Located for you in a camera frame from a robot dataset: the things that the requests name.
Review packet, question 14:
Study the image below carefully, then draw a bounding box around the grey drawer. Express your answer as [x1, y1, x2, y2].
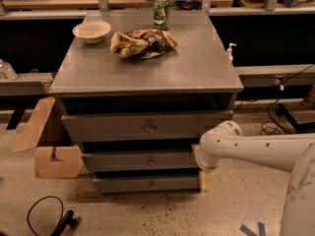
[82, 149, 197, 172]
[94, 174, 199, 193]
[62, 110, 233, 143]

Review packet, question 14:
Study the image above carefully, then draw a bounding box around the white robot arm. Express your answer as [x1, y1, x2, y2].
[193, 121, 315, 236]

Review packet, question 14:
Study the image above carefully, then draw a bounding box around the grey bottom drawer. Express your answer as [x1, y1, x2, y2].
[94, 174, 199, 193]

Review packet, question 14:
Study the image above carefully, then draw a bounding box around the grey three-drawer cabinet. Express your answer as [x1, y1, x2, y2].
[50, 12, 243, 179]

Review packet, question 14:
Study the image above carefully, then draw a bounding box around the grey top drawer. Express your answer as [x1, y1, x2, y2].
[62, 110, 233, 143]

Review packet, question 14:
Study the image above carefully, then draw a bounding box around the white pump bottle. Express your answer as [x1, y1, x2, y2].
[226, 43, 237, 63]

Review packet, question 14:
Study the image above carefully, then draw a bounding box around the notched wooden block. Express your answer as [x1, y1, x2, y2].
[34, 147, 84, 179]

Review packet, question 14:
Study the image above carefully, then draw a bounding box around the orange bottle right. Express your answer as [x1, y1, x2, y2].
[301, 85, 315, 109]

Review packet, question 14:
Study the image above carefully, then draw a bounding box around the crumpled yellow chip bag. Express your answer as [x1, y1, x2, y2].
[110, 29, 178, 59]

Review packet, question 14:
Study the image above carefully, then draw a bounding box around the green soda can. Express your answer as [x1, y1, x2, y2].
[153, 0, 169, 30]

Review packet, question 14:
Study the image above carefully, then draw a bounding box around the upright wooden board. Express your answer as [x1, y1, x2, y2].
[13, 96, 55, 152]

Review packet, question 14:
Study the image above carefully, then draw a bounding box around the white ceramic bowl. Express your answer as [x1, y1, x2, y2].
[72, 21, 111, 44]

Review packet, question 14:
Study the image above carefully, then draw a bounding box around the black cable bundle right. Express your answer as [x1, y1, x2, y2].
[259, 63, 315, 137]

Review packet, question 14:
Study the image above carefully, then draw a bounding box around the black floor cable loop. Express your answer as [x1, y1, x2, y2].
[26, 196, 80, 236]

